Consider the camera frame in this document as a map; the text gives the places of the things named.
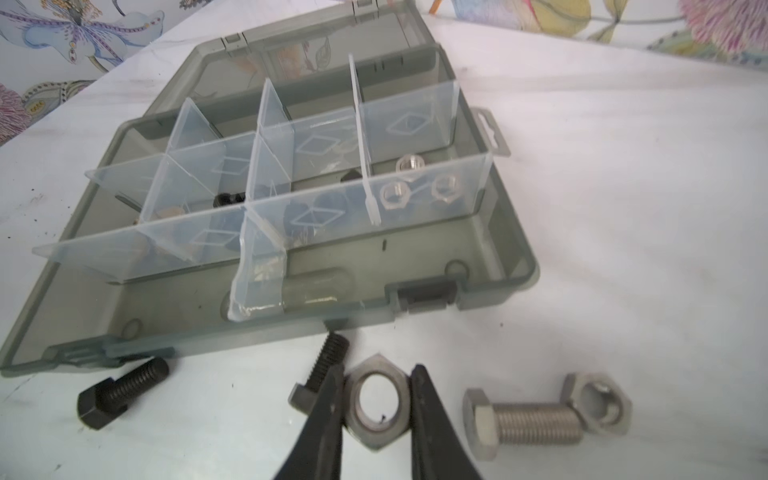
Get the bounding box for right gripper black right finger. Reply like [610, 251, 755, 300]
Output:
[409, 364, 481, 480]

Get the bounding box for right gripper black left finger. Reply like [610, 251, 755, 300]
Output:
[273, 365, 345, 480]

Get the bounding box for black hex nut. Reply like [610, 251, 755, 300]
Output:
[340, 169, 363, 183]

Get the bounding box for silver hex nut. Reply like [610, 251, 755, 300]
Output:
[344, 354, 411, 452]
[431, 174, 463, 204]
[561, 372, 633, 436]
[379, 181, 412, 210]

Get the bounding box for silver threaded bolt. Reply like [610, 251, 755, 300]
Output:
[462, 388, 584, 461]

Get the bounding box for black hex bolt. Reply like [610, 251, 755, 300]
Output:
[76, 358, 170, 430]
[288, 332, 350, 415]

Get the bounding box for grey plastic organizer box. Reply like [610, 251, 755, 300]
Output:
[1, 1, 539, 377]

